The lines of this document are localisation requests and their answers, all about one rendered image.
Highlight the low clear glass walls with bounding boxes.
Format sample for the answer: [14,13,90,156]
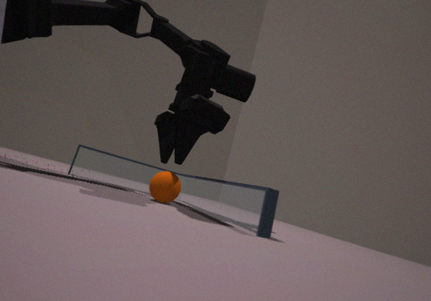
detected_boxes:
[70,147,266,235]

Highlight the low clear glass wall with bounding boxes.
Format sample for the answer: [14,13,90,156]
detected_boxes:
[68,144,279,239]

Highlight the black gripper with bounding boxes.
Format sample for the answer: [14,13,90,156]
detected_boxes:
[154,75,226,165]

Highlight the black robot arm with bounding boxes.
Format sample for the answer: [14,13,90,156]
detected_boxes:
[1,0,256,103]

